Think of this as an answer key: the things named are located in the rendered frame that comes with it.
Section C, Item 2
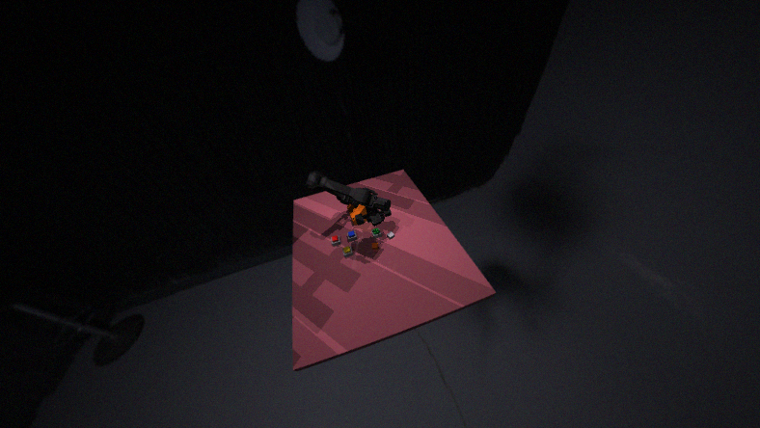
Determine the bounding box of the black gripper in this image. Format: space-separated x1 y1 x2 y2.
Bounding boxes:
355 208 392 226

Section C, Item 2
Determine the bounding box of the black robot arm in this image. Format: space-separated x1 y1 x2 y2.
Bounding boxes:
306 171 391 226

